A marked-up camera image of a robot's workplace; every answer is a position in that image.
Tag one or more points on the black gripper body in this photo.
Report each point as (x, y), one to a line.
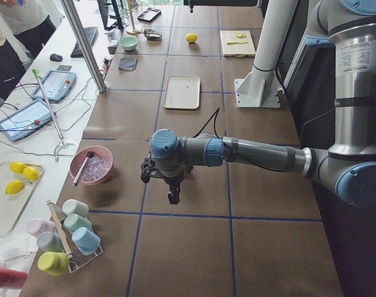
(172, 182)

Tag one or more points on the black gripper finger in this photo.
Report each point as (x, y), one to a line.
(145, 175)
(173, 195)

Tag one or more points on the yellow lemon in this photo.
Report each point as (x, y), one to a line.
(191, 38)

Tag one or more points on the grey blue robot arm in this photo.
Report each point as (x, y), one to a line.
(348, 167)

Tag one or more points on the cream plastic tray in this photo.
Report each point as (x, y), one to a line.
(182, 92)

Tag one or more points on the side cream tray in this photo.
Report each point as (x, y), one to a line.
(11, 206)

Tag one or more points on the black tray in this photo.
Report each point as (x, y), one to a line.
(149, 15)

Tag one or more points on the pink bowl with plastic ice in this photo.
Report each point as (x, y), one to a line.
(97, 169)

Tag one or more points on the metal tongs with black tip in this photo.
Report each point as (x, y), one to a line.
(82, 168)

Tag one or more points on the white cup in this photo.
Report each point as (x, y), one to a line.
(75, 206)

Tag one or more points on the mint green cup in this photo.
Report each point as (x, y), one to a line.
(74, 221)

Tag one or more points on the light blue cup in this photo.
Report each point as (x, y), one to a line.
(86, 240)

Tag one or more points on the grey folded cloth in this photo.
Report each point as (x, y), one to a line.
(127, 64)

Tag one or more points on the side lemon top right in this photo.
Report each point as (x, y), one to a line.
(31, 173)

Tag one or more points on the side lemon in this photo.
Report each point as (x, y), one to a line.
(31, 173)
(14, 187)
(17, 167)

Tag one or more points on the grey cup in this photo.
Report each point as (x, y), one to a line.
(49, 242)

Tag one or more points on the lower teach pendant tablet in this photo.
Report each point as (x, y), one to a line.
(26, 120)

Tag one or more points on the teach pendant tablet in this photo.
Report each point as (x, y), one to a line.
(26, 120)
(56, 84)

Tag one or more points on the upper teach pendant tablet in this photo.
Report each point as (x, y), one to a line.
(56, 84)

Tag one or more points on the pink cup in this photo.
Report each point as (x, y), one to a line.
(37, 226)

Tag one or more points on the green ceramic bowl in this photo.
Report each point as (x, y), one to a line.
(128, 43)

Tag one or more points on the side lemon top left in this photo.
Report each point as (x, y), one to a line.
(17, 167)

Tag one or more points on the yellow green cup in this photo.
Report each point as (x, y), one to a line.
(53, 263)

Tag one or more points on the side lemon bottom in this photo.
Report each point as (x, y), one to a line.
(14, 187)

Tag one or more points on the metal scoop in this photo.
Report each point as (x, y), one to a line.
(152, 35)

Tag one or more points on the yellow plastic knife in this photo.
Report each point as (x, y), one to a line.
(236, 42)

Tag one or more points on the wooden stand with round base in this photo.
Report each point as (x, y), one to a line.
(132, 28)

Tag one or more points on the wooden cutting board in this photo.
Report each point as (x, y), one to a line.
(240, 51)

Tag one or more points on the black computer mouse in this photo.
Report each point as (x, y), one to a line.
(55, 57)

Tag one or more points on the reacher grabber stick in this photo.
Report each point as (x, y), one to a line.
(63, 142)

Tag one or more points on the person in beige shirt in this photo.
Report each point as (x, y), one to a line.
(11, 68)

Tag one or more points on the red bottle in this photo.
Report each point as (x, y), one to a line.
(12, 279)

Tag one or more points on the person in grey shirt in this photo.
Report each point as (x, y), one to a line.
(29, 23)

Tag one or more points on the wire cup rack wooden handle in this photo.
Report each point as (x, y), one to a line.
(76, 258)

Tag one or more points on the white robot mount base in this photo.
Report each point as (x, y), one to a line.
(259, 88)

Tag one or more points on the aluminium frame post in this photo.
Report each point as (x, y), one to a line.
(76, 25)

